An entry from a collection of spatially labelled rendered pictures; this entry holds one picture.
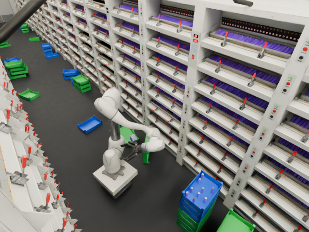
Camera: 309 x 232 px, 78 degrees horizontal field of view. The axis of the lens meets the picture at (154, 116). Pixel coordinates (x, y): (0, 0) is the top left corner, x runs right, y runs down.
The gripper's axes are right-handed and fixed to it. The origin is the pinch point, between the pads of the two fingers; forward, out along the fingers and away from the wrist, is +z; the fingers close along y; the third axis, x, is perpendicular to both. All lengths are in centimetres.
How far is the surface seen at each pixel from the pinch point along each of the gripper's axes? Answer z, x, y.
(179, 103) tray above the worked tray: -62, 4, -49
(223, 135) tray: -95, 6, -2
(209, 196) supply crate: -71, 19, 44
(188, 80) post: -74, -34, -39
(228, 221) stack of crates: -82, 36, 60
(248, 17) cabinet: -119, -77, -37
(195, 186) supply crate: -61, 18, 35
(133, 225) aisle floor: 4, 48, 52
